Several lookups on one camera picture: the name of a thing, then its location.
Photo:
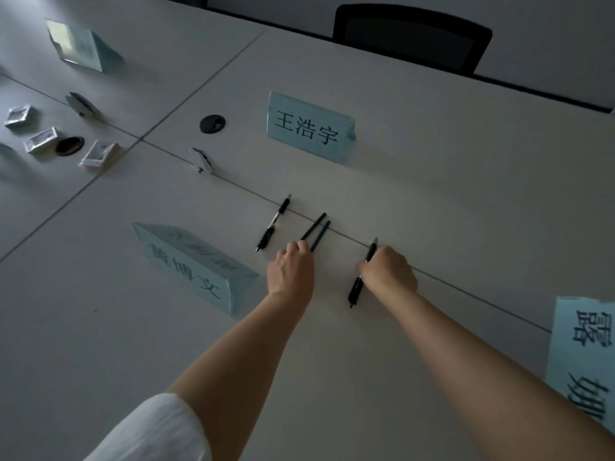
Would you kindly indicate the person's left hand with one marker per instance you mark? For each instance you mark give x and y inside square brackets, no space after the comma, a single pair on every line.
[290,273]

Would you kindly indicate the person's right hand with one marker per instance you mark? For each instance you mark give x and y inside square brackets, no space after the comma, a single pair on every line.
[389,276]

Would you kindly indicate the small white note pad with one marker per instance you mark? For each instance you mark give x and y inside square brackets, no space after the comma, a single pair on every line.
[98,155]
[18,116]
[41,140]

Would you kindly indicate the person's white clothing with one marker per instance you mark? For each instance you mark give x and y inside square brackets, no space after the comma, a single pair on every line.
[154,432]

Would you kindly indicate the teal paper name card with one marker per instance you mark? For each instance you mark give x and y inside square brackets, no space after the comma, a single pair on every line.
[192,268]
[581,369]
[77,45]
[307,127]

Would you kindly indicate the person's right forearm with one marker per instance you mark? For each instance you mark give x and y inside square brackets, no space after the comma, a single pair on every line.
[480,379]

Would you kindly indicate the black click pen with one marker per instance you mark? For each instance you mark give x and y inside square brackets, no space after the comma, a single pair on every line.
[269,232]
[355,292]

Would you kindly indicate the person's left forearm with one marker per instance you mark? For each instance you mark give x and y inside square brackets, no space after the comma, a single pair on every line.
[240,369]

